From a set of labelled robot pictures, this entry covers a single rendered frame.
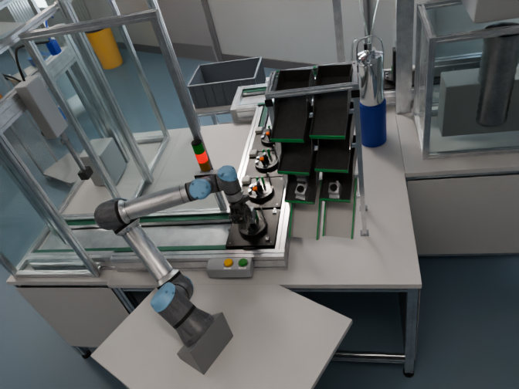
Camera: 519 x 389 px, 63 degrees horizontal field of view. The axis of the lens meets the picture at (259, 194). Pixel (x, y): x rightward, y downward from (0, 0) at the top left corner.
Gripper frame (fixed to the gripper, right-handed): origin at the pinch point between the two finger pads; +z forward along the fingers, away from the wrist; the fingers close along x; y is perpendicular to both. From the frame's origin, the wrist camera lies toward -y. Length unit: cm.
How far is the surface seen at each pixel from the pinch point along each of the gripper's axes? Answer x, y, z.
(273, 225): 10.1, -8.9, 9.6
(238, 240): -6.2, 0.0, 9.6
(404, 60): 80, -115, -16
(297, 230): 23.1, -1.3, 5.3
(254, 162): -8, -60, 9
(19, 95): -105, -32, -63
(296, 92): 31, -11, -59
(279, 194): 10.2, -31.6, 9.5
